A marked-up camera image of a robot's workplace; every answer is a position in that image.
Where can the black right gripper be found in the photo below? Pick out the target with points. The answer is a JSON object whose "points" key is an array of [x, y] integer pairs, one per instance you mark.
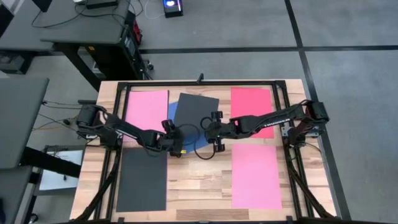
{"points": [[222, 129]]}

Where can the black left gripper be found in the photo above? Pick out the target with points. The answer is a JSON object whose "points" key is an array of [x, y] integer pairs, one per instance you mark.
{"points": [[164, 138]]}

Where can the black paper sheet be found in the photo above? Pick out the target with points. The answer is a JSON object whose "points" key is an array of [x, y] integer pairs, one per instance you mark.
{"points": [[196, 109], [141, 180]]}

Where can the pink paper sheet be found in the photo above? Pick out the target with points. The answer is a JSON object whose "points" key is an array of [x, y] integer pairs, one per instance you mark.
{"points": [[146, 109], [256, 177]]}

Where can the red paper sheet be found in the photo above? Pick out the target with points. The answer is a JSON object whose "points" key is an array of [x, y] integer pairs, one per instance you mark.
{"points": [[252, 102]]}

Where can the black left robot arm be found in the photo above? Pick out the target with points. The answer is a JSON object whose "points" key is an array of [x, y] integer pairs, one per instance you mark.
{"points": [[124, 129]]}

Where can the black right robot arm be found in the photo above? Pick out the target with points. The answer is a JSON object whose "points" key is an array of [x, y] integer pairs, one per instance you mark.
{"points": [[267, 121]]}

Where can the blue paper sheet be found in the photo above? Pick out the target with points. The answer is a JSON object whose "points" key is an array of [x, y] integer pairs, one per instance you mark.
{"points": [[172, 113]]}

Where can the black computer tower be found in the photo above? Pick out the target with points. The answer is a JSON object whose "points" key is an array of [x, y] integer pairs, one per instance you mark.
{"points": [[112, 62]]}

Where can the red box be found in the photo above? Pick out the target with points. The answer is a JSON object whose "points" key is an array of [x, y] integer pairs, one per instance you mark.
{"points": [[137, 31]]}

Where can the black desk foot beam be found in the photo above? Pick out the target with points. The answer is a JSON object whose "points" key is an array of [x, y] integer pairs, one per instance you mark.
{"points": [[49, 161]]}

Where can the white board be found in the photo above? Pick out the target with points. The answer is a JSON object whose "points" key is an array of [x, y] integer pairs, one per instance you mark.
{"points": [[56, 183]]}

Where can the black device blue light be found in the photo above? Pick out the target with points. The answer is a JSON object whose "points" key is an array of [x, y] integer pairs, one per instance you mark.
{"points": [[173, 11]]}

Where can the standing desk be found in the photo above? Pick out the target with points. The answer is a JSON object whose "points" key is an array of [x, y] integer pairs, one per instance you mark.
{"points": [[77, 28]]}

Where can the grey desk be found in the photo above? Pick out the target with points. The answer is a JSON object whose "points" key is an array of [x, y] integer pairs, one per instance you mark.
{"points": [[12, 193], [18, 124]]}

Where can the black flat box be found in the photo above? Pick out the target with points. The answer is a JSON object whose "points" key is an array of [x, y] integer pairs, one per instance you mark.
{"points": [[101, 3]]}

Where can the dark grey storage box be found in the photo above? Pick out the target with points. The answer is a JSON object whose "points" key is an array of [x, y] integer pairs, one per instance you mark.
{"points": [[14, 63]]}

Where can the black desk equipment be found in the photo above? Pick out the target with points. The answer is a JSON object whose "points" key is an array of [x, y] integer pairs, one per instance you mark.
{"points": [[43, 4]]}

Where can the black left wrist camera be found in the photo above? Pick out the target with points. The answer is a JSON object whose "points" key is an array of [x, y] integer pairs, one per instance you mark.
{"points": [[178, 137]]}

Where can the black table frame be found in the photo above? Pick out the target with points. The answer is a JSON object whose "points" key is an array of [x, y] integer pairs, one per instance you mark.
{"points": [[236, 83]]}

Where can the small black frame mount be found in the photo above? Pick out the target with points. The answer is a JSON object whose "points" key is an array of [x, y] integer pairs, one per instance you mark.
{"points": [[201, 78]]}

